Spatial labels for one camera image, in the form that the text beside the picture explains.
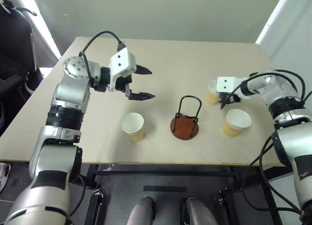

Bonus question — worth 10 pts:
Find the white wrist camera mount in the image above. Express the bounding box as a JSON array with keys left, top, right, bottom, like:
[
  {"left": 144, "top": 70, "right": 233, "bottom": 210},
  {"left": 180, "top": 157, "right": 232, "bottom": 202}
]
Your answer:
[
  {"left": 216, "top": 76, "right": 245, "bottom": 93},
  {"left": 108, "top": 47, "right": 137, "bottom": 92}
]

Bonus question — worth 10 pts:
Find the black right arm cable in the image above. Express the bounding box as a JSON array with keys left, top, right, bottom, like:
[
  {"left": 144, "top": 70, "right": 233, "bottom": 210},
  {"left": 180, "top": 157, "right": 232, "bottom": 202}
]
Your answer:
[{"left": 242, "top": 133, "right": 303, "bottom": 215}]

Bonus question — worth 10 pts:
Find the white partition panel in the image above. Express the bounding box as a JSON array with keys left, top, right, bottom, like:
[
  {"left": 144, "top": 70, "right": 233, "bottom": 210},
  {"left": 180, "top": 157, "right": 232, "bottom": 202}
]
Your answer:
[{"left": 255, "top": 0, "right": 312, "bottom": 62}]

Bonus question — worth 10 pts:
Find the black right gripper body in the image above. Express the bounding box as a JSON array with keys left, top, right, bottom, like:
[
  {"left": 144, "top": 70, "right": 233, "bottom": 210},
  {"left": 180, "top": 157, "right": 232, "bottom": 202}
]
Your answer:
[{"left": 219, "top": 91, "right": 242, "bottom": 104}]

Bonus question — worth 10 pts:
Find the white sneaker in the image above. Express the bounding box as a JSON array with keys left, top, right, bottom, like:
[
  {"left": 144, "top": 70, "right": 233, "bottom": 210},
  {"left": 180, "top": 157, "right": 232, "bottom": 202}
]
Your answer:
[{"left": 0, "top": 162, "right": 12, "bottom": 193}]

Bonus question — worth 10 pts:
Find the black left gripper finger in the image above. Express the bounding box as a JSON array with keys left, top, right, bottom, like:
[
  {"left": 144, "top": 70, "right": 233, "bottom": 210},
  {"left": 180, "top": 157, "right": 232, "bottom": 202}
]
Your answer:
[
  {"left": 135, "top": 64, "right": 153, "bottom": 76},
  {"left": 128, "top": 91, "right": 156, "bottom": 102}
]

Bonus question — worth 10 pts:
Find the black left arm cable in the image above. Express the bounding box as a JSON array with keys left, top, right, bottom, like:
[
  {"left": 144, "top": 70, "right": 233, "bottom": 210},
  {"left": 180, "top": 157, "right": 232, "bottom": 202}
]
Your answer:
[{"left": 79, "top": 31, "right": 126, "bottom": 89}]

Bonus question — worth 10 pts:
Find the paper cup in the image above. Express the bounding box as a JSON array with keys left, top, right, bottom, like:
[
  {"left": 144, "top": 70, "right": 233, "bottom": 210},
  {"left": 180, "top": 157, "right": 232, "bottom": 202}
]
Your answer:
[
  {"left": 120, "top": 112, "right": 145, "bottom": 143},
  {"left": 221, "top": 108, "right": 252, "bottom": 138},
  {"left": 204, "top": 80, "right": 221, "bottom": 106}
]

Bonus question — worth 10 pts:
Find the wire cup holder brown base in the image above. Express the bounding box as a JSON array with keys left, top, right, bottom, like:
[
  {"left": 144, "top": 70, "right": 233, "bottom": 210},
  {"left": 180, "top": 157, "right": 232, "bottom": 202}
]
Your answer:
[{"left": 170, "top": 95, "right": 202, "bottom": 141}]

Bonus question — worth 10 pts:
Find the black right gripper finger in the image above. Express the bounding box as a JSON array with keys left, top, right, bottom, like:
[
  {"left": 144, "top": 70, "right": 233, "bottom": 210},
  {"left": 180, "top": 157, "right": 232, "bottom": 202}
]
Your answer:
[{"left": 220, "top": 94, "right": 232, "bottom": 110}]

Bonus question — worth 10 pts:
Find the black tape strip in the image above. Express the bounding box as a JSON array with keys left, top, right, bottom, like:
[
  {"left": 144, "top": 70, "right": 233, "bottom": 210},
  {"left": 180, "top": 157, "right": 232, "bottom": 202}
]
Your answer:
[{"left": 143, "top": 185, "right": 188, "bottom": 193}]

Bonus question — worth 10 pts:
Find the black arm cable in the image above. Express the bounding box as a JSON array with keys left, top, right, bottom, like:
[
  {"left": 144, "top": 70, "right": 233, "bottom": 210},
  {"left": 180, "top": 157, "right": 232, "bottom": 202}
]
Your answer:
[
  {"left": 242, "top": 133, "right": 303, "bottom": 215},
  {"left": 79, "top": 31, "right": 126, "bottom": 89}
]

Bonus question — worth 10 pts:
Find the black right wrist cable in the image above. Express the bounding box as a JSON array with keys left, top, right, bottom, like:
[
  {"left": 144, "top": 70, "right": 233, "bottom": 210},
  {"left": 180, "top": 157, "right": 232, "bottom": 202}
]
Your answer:
[{"left": 225, "top": 69, "right": 312, "bottom": 106}]

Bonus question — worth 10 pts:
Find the dark grey rounded shape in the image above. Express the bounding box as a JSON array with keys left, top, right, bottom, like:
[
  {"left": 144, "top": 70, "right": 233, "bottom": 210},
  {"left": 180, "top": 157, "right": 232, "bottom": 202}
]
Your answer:
[
  {"left": 127, "top": 196, "right": 156, "bottom": 225},
  {"left": 182, "top": 198, "right": 220, "bottom": 225}
]

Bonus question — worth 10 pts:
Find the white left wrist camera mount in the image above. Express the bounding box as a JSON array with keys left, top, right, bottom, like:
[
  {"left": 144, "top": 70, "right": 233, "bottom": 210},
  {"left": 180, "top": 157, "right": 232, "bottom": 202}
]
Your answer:
[{"left": 108, "top": 47, "right": 137, "bottom": 92}]

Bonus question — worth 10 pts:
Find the black office chair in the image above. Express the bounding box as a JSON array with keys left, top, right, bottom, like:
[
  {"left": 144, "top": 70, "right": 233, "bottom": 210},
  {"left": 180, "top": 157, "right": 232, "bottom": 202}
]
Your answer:
[{"left": 0, "top": 0, "right": 62, "bottom": 137}]

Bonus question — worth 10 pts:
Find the black metal table frame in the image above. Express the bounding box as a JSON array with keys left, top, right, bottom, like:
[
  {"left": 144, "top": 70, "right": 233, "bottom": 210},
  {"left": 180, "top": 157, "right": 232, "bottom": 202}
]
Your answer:
[{"left": 82, "top": 163, "right": 295, "bottom": 225}]

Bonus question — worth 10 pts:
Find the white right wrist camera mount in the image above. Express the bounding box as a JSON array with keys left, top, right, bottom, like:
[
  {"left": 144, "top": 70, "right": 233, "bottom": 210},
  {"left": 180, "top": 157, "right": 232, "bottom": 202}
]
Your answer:
[{"left": 216, "top": 76, "right": 245, "bottom": 93}]

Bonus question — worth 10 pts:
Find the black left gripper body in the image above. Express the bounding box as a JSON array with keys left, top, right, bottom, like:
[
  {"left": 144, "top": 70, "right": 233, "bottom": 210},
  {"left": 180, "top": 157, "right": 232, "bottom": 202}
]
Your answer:
[{"left": 113, "top": 74, "right": 134, "bottom": 97}]

